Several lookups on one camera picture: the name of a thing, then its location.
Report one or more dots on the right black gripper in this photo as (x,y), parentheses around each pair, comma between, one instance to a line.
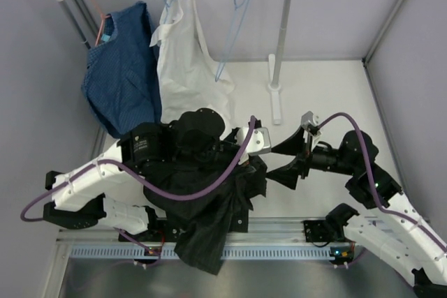
(295,145)

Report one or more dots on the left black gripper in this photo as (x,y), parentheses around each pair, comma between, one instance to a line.
(235,152)

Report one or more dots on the black pinstriped shirt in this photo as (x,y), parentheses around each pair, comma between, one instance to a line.
(209,207)

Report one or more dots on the light blue hanger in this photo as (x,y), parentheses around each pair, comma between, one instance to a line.
(239,14)

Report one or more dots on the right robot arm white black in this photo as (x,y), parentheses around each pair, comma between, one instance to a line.
(398,236)

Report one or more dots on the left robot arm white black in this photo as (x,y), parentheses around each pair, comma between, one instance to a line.
(109,189)

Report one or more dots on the white shirt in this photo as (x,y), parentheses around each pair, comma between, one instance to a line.
(185,69)

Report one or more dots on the blue checked shirt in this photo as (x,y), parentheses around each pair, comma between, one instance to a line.
(121,83)

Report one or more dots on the blue hanger with white shirt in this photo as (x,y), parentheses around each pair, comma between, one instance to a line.
(171,8)

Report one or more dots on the pink hanger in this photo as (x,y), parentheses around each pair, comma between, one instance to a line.
(103,18)

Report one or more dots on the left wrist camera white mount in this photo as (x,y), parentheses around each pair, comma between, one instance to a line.
(254,139)

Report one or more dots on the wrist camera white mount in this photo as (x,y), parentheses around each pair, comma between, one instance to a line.
(310,123)
(254,139)

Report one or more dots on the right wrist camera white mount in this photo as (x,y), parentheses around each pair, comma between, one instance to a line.
(310,123)

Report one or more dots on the aluminium rail with cable duct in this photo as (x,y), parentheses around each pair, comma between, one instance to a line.
(266,239)

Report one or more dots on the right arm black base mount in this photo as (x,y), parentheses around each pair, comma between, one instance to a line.
(321,232)

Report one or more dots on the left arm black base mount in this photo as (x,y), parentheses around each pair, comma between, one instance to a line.
(162,231)

